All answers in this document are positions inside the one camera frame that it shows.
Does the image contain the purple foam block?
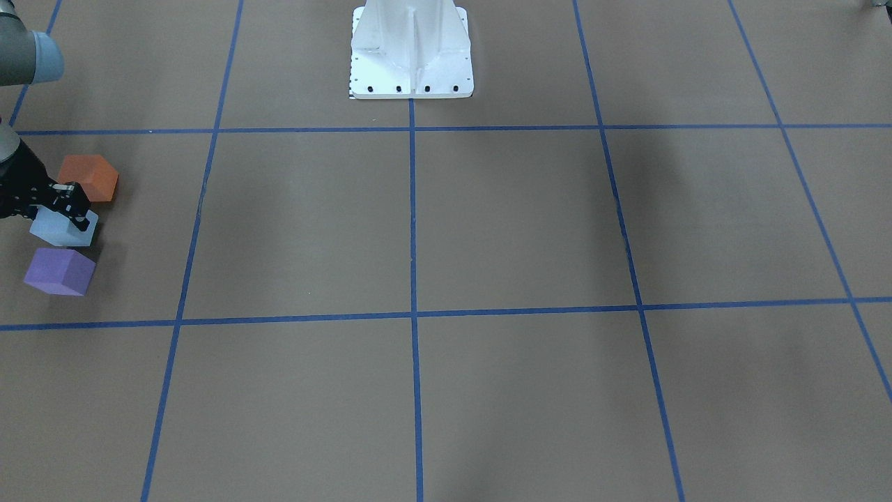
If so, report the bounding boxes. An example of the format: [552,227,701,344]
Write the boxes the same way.
[24,248,96,296]

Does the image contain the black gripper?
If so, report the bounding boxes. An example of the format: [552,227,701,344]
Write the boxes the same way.
[1,141,91,232]

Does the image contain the white camera mast base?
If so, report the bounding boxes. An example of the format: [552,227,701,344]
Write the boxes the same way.
[348,1,475,100]

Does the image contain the orange foam block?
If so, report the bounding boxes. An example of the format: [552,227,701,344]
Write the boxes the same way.
[56,155,120,203]

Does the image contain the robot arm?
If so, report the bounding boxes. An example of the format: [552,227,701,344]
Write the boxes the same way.
[1,1,91,231]

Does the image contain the light blue foam block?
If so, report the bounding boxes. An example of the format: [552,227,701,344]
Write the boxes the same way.
[29,207,99,248]

